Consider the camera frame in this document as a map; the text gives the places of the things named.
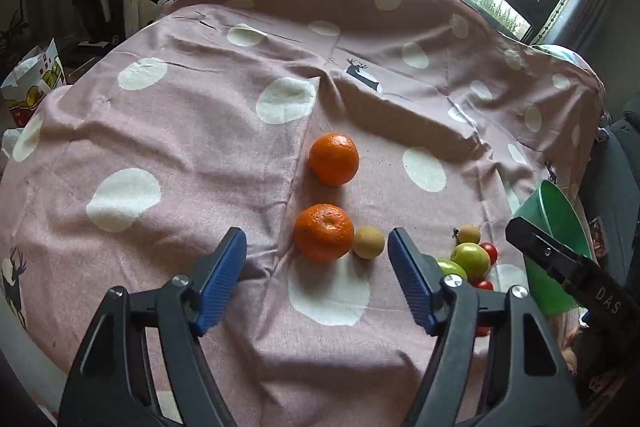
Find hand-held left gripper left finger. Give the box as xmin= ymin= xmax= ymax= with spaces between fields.
xmin=57 ymin=227 xmax=248 ymax=427

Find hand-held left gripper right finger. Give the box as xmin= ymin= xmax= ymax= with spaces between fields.
xmin=387 ymin=228 xmax=583 ymax=427

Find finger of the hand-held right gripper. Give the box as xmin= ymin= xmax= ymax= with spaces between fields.
xmin=505 ymin=217 xmax=588 ymax=290

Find green plastic bowl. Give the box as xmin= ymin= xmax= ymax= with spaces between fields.
xmin=512 ymin=179 xmax=593 ymax=315

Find small green jujube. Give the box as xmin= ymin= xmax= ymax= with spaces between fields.
xmin=436 ymin=258 xmax=468 ymax=282

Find large yellow-green jujube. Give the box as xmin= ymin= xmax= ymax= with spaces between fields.
xmin=450 ymin=242 xmax=492 ymax=277

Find small tan longan with stem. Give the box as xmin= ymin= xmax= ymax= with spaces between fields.
xmin=453 ymin=225 xmax=482 ymax=245

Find orange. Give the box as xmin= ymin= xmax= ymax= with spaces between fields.
xmin=293 ymin=204 xmax=355 ymax=263
xmin=308 ymin=133 xmax=360 ymax=186

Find dark grey cushion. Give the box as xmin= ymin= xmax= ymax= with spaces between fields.
xmin=580 ymin=92 xmax=640 ymax=258

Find pink polka dot blanket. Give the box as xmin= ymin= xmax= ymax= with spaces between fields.
xmin=0 ymin=0 xmax=608 ymax=427

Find light blue cloth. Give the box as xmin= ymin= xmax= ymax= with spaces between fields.
xmin=537 ymin=43 xmax=583 ymax=65

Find colourful paper bag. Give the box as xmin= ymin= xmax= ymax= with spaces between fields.
xmin=0 ymin=38 xmax=67 ymax=128

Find white cardboard box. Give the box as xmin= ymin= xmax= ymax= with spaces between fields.
xmin=122 ymin=0 xmax=176 ymax=38

